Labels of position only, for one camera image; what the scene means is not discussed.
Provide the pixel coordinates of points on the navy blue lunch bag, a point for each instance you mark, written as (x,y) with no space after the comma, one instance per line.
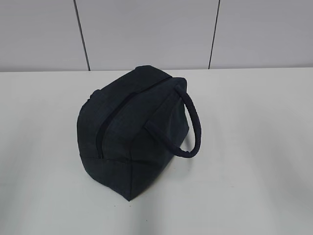
(129,130)

